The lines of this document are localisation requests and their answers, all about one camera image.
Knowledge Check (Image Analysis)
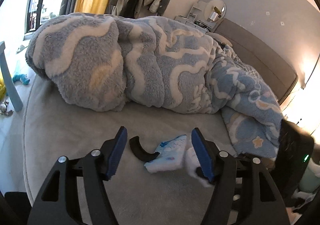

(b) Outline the blue white wrapper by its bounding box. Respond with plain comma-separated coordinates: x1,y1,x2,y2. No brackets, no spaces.
144,135,187,173

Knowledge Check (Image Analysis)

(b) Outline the grey headboard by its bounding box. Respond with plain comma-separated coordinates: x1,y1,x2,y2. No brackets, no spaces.
213,19,298,104

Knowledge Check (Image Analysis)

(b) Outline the grey bed mattress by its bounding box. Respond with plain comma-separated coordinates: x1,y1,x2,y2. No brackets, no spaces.
22,77,235,224

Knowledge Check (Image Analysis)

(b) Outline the light blue desk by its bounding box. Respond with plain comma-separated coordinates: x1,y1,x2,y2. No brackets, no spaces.
0,41,23,111

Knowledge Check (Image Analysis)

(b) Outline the teal plush toy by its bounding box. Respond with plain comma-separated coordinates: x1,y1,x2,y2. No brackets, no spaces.
12,74,30,85

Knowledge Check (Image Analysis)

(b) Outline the blue white fleece blanket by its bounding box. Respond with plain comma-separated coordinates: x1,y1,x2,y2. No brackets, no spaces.
25,13,283,159

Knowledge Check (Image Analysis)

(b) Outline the keychain on floor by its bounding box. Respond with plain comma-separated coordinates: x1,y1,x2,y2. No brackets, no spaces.
0,100,14,117

